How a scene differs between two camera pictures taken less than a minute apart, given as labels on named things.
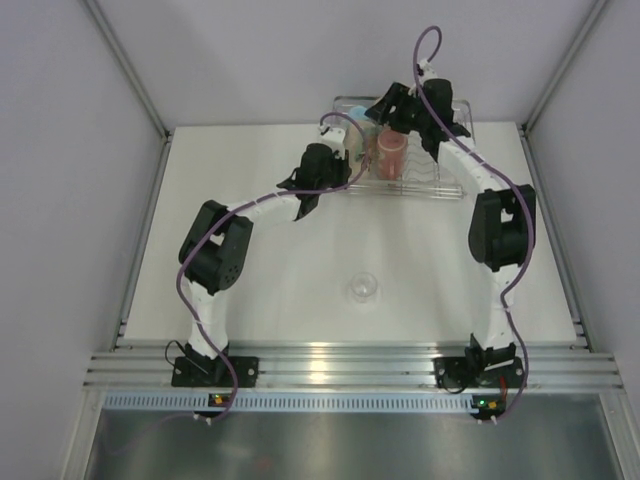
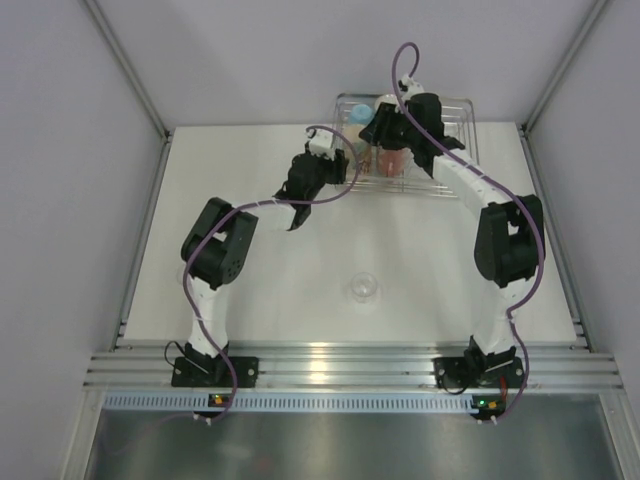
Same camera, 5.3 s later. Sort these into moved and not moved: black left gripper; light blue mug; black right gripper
Moved: black right gripper
Not moved: light blue mug; black left gripper
